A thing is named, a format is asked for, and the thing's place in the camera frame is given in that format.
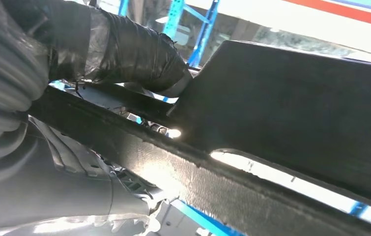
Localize red barrier belt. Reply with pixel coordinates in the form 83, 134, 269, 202
281, 0, 371, 30

